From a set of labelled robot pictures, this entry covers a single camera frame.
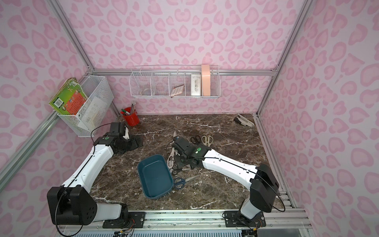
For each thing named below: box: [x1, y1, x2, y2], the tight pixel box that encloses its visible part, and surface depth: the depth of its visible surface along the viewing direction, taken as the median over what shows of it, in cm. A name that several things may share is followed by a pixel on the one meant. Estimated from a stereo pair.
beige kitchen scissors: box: [201, 135, 214, 148], surface depth 106 cm
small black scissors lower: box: [171, 167, 191, 176], surface depth 92 cm
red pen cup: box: [122, 106, 140, 127], surface depth 112 cm
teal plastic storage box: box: [137, 154, 174, 200], surface depth 90 cm
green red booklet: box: [48, 77, 89, 116], surface depth 73 cm
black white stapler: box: [233, 113, 255, 129], surface depth 115 cm
